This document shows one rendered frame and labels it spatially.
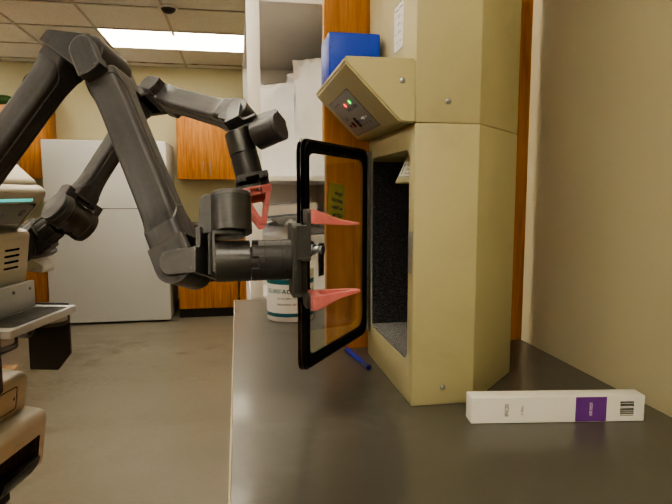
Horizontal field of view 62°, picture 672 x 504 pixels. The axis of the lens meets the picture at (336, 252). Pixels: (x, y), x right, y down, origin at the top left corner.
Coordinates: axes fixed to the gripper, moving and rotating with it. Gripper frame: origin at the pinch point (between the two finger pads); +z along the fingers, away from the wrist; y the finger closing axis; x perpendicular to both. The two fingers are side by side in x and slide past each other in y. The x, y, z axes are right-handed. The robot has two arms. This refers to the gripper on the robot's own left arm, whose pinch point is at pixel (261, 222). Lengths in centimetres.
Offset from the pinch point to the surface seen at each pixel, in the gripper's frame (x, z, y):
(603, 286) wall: -61, 31, -13
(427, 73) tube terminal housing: -27.9, -10.6, -33.4
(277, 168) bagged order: -23, -42, 105
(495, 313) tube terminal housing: -35.8, 29.6, -15.5
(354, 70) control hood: -16.4, -13.4, -33.0
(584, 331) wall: -59, 39, -5
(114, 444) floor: 81, 54, 207
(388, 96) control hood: -20.9, -8.5, -32.3
